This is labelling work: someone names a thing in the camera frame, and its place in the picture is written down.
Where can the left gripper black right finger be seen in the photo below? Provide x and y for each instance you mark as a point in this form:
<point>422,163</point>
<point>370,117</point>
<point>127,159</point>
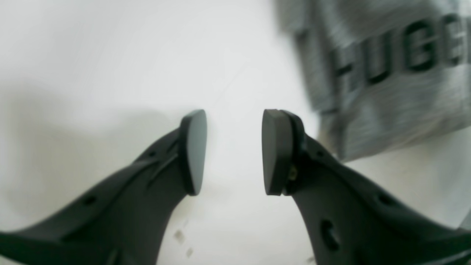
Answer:
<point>350,220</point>

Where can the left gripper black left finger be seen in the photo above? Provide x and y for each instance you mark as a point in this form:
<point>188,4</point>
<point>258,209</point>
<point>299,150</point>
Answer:
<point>122,220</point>

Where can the grey HUGO T-shirt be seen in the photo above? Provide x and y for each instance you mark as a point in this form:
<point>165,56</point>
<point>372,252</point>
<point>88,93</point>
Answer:
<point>382,74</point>

